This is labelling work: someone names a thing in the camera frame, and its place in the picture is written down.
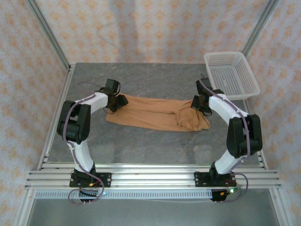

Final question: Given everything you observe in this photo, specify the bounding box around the tan t-shirt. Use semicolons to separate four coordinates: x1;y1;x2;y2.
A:
105;93;210;133

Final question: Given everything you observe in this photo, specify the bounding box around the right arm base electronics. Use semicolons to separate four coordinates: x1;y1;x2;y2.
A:
210;187;243;203

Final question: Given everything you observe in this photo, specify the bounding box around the white perforated plastic basket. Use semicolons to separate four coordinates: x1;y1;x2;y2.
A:
203;51;261;102

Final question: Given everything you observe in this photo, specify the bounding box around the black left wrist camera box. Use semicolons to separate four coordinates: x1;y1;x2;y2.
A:
104;79;121;95

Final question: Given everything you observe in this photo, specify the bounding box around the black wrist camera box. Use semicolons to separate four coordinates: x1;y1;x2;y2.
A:
104;79;121;95
195;79;212;95

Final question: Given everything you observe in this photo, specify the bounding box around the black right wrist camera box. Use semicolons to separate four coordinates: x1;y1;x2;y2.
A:
195;79;212;95

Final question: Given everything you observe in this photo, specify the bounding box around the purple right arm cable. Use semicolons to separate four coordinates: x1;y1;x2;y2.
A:
199;74;251;203

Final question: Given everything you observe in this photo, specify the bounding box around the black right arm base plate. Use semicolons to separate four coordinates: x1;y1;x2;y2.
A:
194;171;237;188

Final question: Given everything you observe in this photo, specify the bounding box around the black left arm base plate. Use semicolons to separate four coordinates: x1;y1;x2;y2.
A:
69;172;112;188

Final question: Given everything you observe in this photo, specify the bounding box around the aluminium mounting rail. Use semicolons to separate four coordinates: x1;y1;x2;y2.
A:
24;163;283;190

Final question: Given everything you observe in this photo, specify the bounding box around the aluminium frame post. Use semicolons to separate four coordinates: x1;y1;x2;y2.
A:
242;0;280;57
25;0;71;69

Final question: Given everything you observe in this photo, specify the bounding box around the slotted grey cable duct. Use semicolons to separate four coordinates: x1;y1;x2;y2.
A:
35;189;214;200

